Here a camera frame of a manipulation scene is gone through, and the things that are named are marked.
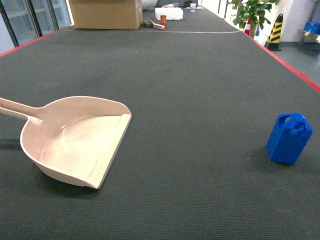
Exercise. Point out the beige plastic dustpan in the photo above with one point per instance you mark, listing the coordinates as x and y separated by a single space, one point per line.
73 139

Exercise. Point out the blue plastic part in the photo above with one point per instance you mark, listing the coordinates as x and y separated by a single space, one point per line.
290 134

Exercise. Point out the steel roller shelf rack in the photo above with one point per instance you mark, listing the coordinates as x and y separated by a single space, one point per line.
309 35

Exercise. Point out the wooden hand brush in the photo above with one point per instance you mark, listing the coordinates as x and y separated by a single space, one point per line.
148 23

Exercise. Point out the orange bottle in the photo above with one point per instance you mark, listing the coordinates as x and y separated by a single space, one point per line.
163 20

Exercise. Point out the white foam block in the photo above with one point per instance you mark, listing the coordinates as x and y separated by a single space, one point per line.
172 13

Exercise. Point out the white paper cup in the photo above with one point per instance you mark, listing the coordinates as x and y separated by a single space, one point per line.
193 7

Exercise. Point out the cardboard box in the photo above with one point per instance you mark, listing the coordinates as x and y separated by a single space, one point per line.
107 14

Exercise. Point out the red white traffic cone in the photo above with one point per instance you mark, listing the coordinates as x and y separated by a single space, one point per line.
247 28

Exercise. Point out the yellow black traffic cone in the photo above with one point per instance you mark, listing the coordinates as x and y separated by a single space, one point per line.
273 40

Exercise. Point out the green potted plant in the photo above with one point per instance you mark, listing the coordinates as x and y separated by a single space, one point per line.
253 10

